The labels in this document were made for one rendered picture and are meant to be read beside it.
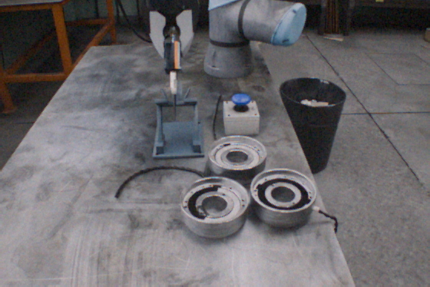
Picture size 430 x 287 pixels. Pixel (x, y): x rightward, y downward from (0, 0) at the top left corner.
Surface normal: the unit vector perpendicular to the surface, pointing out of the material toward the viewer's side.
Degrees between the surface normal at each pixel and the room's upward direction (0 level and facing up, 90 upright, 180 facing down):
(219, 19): 90
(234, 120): 90
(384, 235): 0
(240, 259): 0
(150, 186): 0
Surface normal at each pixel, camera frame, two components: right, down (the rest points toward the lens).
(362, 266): 0.00, -0.86
